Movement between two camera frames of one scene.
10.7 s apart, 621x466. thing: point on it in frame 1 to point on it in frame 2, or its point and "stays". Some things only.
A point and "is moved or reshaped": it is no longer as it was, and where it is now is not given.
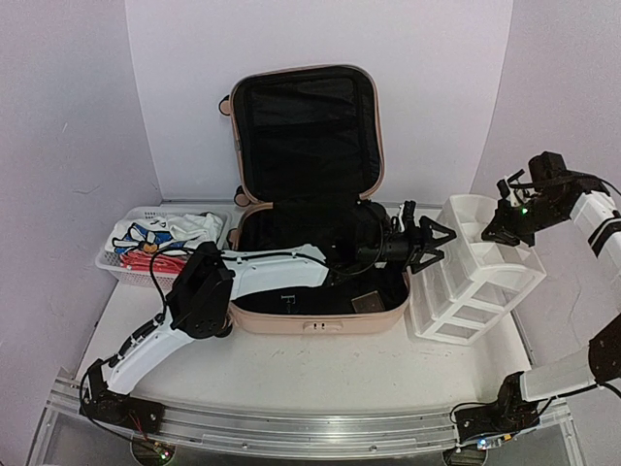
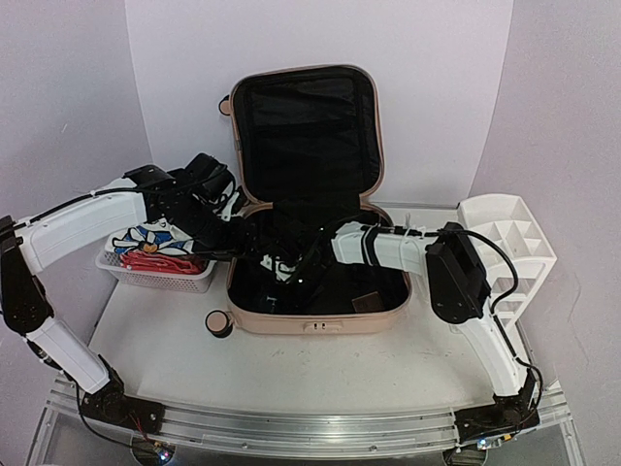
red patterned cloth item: (141, 261) stays
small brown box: (371, 302) stays
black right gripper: (507, 219) to (289, 262)
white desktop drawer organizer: (455, 297) is moved or reshaped
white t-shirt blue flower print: (165, 234) stays
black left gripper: (417, 251) to (234, 246)
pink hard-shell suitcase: (308, 149) stays
